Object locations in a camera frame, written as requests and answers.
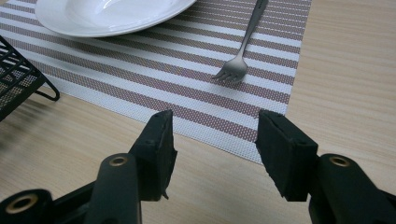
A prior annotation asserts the white plate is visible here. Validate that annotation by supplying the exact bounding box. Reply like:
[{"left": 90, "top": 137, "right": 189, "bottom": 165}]
[{"left": 35, "top": 0, "right": 198, "bottom": 38}]

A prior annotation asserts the striped woven placemat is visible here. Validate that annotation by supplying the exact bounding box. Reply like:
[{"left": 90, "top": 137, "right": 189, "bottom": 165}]
[{"left": 0, "top": 0, "right": 313, "bottom": 165}]

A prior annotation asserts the black wire cutlery rack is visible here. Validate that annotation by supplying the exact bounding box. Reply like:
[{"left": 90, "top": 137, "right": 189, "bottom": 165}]
[{"left": 0, "top": 35, "right": 62, "bottom": 123}]

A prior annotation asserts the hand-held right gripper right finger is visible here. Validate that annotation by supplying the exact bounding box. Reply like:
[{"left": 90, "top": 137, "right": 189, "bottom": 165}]
[{"left": 254, "top": 108, "right": 319, "bottom": 203}]

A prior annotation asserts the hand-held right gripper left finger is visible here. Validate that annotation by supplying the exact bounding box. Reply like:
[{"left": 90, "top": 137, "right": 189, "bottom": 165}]
[{"left": 128, "top": 108, "right": 178, "bottom": 202}]

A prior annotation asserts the metal fork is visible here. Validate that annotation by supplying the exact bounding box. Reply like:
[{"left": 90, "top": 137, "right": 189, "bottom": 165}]
[{"left": 211, "top": 0, "right": 270, "bottom": 85}]

